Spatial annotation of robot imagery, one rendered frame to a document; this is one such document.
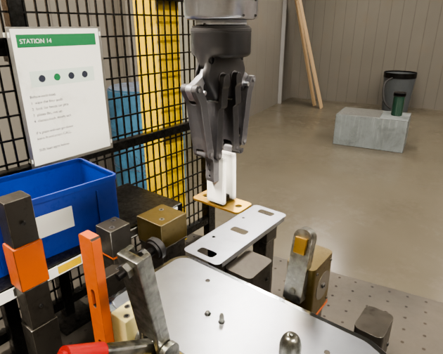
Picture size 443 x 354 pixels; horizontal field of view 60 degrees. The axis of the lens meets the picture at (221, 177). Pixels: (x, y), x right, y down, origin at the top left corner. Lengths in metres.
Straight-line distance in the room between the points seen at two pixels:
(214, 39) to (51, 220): 0.50
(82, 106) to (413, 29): 7.44
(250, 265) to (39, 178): 0.51
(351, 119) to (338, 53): 3.30
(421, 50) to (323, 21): 1.89
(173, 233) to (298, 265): 0.29
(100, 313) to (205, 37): 0.40
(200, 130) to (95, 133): 0.60
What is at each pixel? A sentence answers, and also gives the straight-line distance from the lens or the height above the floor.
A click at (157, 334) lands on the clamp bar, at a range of 0.52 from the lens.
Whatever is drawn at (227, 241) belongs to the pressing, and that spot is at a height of 1.00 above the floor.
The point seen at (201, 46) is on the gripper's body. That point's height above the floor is 1.43.
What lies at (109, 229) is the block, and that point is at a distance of 0.80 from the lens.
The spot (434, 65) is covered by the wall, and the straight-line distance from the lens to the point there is 8.14.
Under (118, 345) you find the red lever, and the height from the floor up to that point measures 1.11.
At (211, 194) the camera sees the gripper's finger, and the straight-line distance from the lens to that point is 0.55.
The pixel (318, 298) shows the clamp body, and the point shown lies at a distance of 0.80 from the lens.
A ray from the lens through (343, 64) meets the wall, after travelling 8.29.
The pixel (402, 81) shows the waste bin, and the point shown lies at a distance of 7.45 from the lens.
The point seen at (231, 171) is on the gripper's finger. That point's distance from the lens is 0.54.
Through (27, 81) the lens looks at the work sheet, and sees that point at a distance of 0.95.
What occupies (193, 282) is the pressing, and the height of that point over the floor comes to 1.00.
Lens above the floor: 1.46
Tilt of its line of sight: 22 degrees down
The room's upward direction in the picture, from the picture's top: straight up
